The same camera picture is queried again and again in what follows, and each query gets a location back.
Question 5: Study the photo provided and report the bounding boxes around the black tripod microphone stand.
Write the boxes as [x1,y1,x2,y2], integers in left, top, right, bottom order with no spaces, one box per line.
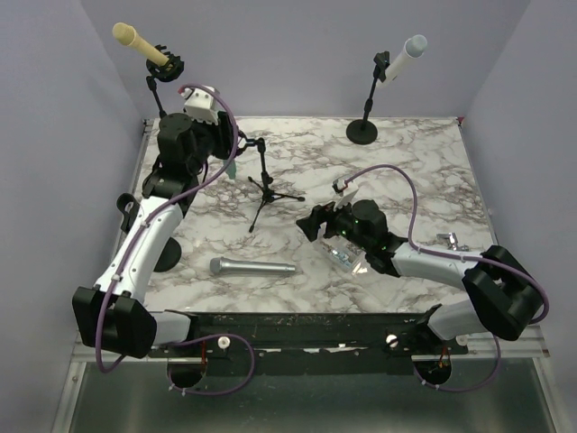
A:
[236,132,306,233]

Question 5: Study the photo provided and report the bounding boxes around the aluminium frame rail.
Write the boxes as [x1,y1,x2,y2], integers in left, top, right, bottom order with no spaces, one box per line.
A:
[462,325,550,359]

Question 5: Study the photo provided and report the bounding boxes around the green microphone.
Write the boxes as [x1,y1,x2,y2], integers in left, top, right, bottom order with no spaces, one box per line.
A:
[225,160,237,180]

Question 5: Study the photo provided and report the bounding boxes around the clear screw organizer box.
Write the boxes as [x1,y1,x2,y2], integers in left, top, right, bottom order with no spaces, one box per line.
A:
[319,237,371,276]

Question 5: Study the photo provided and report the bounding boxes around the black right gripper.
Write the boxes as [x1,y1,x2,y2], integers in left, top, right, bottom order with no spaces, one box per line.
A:
[297,192,371,252]

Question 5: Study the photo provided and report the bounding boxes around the black shock-mount round-base stand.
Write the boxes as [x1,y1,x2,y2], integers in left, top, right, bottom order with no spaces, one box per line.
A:
[144,43,186,118]

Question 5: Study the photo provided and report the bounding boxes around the black round-base stand right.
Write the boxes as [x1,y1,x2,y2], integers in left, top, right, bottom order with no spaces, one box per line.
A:
[346,51,390,145]

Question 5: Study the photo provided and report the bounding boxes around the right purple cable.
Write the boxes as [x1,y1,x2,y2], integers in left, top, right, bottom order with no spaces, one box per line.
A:
[342,164,550,392]

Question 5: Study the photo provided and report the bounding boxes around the silver metal faucet part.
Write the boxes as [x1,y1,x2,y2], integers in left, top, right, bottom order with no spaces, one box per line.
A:
[436,232,470,252]

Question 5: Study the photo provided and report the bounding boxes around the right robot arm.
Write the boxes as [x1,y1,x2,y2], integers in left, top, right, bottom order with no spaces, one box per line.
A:
[297,199,545,354]

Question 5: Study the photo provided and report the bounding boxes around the black clip microphone stand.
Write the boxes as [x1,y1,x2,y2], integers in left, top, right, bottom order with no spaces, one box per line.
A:
[154,237,182,272]

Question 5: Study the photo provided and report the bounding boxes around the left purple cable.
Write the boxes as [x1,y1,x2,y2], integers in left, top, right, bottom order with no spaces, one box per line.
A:
[95,82,258,397]

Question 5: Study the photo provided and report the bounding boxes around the grey microphone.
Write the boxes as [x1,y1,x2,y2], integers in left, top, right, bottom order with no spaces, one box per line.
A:
[209,257,297,275]

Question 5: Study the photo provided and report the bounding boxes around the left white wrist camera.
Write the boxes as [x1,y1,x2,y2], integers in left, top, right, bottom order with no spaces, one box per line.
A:
[179,88,218,124]

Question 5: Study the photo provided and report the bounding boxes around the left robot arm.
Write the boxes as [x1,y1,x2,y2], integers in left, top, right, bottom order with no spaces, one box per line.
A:
[72,111,238,358]

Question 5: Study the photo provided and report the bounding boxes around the purple cable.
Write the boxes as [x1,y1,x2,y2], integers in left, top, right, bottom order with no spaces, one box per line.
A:
[342,164,550,392]
[95,82,258,397]

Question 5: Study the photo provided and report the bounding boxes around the white microphone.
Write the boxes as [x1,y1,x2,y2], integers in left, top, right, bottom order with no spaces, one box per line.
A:
[377,34,428,88]

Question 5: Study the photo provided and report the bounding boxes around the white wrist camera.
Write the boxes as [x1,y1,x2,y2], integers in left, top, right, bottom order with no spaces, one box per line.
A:
[179,88,218,124]
[332,177,358,209]

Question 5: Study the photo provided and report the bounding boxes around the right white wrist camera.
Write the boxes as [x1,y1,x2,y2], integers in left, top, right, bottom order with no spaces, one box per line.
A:
[332,177,358,209]

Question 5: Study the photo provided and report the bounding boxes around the beige microphone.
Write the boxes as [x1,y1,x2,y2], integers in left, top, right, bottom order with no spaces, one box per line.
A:
[112,23,169,67]

